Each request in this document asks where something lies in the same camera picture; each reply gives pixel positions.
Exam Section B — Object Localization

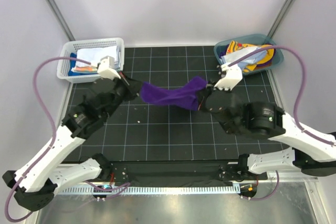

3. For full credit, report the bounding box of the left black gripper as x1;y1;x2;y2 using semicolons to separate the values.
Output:
102;71;143;120

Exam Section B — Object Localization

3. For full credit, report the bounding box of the light blue white towel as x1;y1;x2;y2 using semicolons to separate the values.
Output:
219;46;268;70

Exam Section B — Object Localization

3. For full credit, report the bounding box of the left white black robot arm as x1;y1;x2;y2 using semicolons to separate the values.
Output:
3;75;143;211

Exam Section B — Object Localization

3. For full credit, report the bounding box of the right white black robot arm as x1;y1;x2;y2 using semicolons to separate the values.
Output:
196;85;335;180

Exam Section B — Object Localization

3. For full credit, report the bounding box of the orange patterned folded towel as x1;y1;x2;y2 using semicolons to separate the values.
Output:
71;65;98;74

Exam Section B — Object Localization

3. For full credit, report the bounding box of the light blue folded towel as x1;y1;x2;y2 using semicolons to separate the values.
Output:
76;46;121;68

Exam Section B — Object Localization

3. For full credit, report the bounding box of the white plastic basket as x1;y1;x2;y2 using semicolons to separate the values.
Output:
57;37;124;83

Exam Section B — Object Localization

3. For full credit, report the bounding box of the yellow purple patterned towel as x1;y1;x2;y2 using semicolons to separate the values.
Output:
221;41;276;73

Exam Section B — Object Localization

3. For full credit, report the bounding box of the teal plastic bin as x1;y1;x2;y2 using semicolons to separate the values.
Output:
214;34;284;76

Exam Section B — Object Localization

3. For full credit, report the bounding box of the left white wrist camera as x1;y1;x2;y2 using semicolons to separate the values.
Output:
97;56;121;80

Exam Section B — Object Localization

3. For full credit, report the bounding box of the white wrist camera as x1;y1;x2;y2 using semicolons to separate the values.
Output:
214;63;243;91
97;56;121;80

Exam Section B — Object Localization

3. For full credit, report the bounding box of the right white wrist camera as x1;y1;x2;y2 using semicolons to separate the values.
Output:
214;63;243;91

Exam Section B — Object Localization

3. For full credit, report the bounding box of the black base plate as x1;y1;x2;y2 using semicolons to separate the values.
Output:
111;160;267;187

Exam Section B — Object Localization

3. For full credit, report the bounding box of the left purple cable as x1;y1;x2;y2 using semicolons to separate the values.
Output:
5;56;132;222

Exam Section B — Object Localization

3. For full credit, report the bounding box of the purple cable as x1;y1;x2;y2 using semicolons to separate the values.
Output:
5;56;132;222
227;45;336;200

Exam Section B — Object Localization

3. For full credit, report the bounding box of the aluminium rail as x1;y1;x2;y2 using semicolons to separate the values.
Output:
33;161;320;184

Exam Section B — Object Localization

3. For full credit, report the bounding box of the white slotted cable duct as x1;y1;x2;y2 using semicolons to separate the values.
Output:
59;184;240;196

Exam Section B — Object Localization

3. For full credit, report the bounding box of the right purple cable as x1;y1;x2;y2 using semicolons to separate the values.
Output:
227;45;336;200

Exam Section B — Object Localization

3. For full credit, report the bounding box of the left aluminium frame post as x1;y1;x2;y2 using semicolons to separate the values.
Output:
45;0;75;41

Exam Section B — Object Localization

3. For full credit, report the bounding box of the aluminium frame post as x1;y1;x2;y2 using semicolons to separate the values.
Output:
267;0;295;38
45;0;75;41

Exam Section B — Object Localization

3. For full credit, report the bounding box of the right aluminium frame post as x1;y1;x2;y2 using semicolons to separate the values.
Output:
267;0;295;38

